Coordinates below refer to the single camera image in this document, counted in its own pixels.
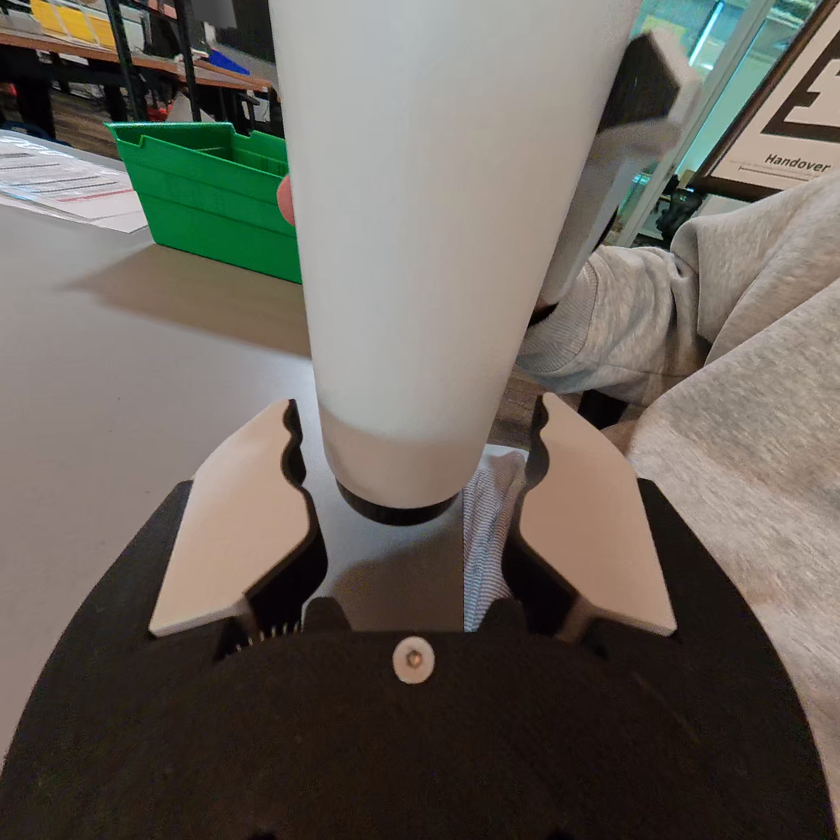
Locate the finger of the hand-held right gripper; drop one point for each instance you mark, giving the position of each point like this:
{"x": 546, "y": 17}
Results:
{"x": 682, "y": 92}

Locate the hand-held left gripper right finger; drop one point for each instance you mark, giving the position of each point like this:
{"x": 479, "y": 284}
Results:
{"x": 590, "y": 538}

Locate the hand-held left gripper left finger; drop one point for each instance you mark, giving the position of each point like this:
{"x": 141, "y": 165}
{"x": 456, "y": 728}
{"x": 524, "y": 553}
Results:
{"x": 229, "y": 538}

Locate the white water bottle black lid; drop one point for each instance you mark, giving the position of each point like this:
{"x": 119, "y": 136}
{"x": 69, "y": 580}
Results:
{"x": 426, "y": 229}

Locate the green plastic bin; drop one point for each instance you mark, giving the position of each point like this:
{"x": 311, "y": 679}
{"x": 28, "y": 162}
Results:
{"x": 197, "y": 210}

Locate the person's right forearm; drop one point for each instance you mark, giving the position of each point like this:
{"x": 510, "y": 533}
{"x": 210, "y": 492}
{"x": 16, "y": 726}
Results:
{"x": 623, "y": 315}

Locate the person's right hand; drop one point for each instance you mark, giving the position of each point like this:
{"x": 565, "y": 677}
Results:
{"x": 286, "y": 200}

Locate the large black framed marker sign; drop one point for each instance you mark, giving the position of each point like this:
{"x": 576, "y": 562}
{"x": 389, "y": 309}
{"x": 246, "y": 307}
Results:
{"x": 754, "y": 151}

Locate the striped grey cloth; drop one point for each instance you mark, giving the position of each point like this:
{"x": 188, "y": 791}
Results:
{"x": 489, "y": 538}

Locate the small blue plastic bin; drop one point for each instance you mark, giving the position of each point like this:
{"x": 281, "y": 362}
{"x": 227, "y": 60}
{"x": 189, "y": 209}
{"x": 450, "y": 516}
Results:
{"x": 229, "y": 64}

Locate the printed paper sheet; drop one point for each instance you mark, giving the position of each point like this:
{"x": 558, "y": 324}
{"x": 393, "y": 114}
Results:
{"x": 59, "y": 180}

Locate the wooden table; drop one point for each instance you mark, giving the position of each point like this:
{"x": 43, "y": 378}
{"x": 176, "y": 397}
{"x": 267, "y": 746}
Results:
{"x": 98, "y": 56}

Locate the yellow plastic bin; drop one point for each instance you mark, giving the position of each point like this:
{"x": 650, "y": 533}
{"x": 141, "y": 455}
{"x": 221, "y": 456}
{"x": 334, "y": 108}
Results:
{"x": 72, "y": 23}

